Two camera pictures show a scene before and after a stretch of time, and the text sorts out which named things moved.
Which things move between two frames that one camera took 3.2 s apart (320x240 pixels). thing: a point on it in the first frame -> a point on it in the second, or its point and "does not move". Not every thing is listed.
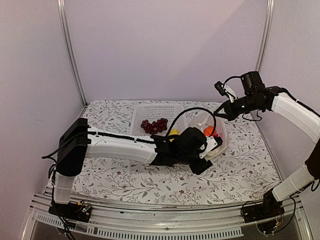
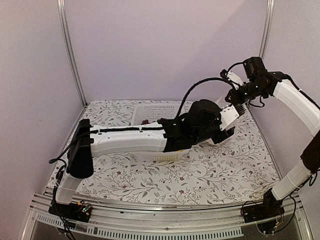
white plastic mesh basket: [152, 112] does not move
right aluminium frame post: [269, 6] does not move
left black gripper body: [187, 158] -> [205, 135]
